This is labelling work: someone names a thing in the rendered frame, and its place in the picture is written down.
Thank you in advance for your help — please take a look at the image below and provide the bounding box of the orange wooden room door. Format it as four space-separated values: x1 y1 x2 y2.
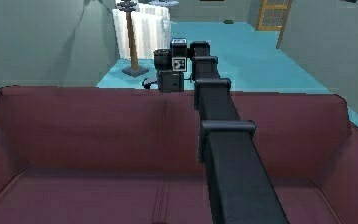
255 0 293 32

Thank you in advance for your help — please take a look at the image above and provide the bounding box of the brown wooden coat stand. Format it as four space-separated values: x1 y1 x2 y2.
116 0 150 78

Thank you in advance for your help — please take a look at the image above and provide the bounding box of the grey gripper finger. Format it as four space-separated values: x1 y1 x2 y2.
142 77 159 90

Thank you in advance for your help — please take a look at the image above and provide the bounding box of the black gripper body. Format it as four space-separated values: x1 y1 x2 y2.
153 48 185 94

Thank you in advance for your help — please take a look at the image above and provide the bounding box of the white curtain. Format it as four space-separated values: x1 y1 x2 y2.
112 3 173 60

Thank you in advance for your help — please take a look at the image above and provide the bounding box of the dark red sofa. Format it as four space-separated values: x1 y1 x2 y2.
0 85 358 224

